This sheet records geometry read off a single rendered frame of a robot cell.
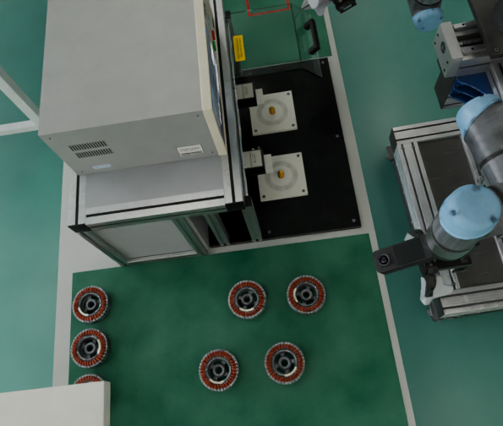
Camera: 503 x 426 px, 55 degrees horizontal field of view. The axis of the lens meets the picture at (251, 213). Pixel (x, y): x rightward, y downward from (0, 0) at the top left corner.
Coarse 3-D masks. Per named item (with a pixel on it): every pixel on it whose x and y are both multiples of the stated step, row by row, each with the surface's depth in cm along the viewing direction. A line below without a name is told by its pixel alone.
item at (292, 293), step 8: (296, 280) 142; (304, 280) 142; (312, 280) 142; (288, 288) 143; (296, 288) 141; (312, 288) 143; (320, 288) 140; (288, 296) 141; (296, 296) 143; (312, 296) 142; (320, 296) 140; (296, 304) 139; (304, 304) 142; (312, 304) 139; (320, 304) 139; (304, 312) 139; (312, 312) 139
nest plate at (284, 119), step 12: (264, 96) 167; (276, 96) 167; (288, 96) 166; (252, 108) 166; (264, 108) 166; (276, 108) 165; (288, 108) 164; (252, 120) 164; (264, 120) 164; (276, 120) 163; (288, 120) 163; (264, 132) 162; (276, 132) 163
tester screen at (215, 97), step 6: (210, 48) 120; (210, 54) 118; (210, 60) 116; (210, 66) 114; (210, 72) 113; (210, 78) 111; (216, 90) 120; (216, 96) 118; (216, 102) 116; (216, 108) 114; (216, 114) 113; (216, 120) 111; (222, 138) 118
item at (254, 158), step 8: (248, 152) 144; (256, 152) 144; (248, 160) 143; (256, 160) 143; (264, 160) 145; (248, 168) 142; (256, 168) 142; (264, 168) 143; (272, 168) 146; (248, 176) 146
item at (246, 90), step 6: (240, 84) 154; (246, 84) 153; (252, 84) 153; (240, 90) 153; (246, 90) 152; (252, 90) 152; (258, 90) 157; (240, 96) 152; (246, 96) 152; (252, 96) 151; (258, 96) 156; (240, 102) 152; (246, 102) 153; (252, 102) 153; (258, 102) 155; (240, 108) 155
